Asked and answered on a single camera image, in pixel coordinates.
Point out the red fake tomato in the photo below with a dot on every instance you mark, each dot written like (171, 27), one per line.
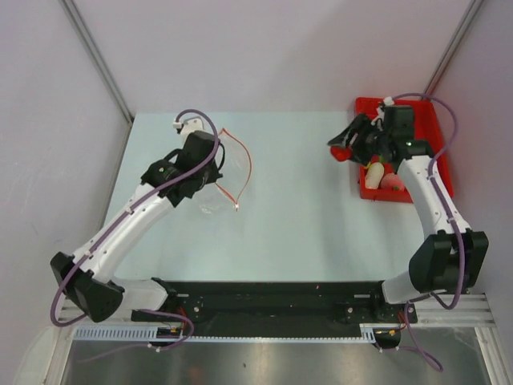
(341, 154)

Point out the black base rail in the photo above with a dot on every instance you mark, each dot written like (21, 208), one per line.
(275, 309)

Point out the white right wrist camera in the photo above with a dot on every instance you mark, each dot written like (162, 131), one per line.
(386, 102)

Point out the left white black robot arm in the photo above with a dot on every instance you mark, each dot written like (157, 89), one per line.
(85, 276)

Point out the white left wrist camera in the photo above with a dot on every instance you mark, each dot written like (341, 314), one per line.
(188, 126)

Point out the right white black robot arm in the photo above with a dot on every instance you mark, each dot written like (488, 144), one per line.
(452, 253)

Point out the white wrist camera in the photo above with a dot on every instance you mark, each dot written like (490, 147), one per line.
(386, 102)
(188, 126)

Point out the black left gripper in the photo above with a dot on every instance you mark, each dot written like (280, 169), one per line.
(213, 174)

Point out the aluminium frame rail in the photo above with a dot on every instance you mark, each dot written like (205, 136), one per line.
(472, 310)

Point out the red plastic tray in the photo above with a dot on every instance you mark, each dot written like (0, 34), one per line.
(426, 127)

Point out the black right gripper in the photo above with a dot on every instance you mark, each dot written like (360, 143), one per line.
(361, 127)

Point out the white fake radish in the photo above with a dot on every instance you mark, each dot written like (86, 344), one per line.
(374, 174)

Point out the pink fake peach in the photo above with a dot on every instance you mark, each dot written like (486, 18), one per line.
(392, 182)

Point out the clear zip top bag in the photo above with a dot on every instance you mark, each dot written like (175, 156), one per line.
(226, 193)

